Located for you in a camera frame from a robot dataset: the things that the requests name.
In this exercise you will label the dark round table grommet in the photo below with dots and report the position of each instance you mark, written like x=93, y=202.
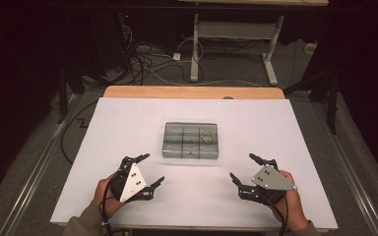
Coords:
x=228, y=97

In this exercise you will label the black device with red light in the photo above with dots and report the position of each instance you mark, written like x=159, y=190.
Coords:
x=126, y=29

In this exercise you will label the white power adapter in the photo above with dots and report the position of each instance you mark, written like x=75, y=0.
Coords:
x=176, y=56

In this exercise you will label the wooden table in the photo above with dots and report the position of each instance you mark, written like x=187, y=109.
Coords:
x=177, y=92

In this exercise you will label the person's right hand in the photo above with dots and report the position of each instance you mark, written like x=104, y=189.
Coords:
x=292, y=203

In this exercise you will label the white board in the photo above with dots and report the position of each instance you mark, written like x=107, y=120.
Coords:
x=183, y=209

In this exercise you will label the black metal stand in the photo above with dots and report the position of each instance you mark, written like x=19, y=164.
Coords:
x=332, y=105
x=62, y=98

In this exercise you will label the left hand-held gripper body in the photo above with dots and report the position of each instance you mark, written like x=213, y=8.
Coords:
x=131, y=183

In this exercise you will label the aluminium floor rail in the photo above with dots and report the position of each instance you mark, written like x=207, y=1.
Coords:
x=29, y=183
x=357, y=187

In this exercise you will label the white box on floor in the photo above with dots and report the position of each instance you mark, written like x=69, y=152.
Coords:
x=311, y=48

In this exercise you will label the clear plastic compartment box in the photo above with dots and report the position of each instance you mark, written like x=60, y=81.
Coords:
x=190, y=144

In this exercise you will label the person's left hand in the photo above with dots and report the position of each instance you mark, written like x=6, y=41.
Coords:
x=108, y=203

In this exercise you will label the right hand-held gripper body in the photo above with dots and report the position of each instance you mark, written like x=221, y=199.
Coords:
x=270, y=180

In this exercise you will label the white metal desk frame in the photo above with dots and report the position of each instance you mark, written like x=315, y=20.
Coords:
x=234, y=30

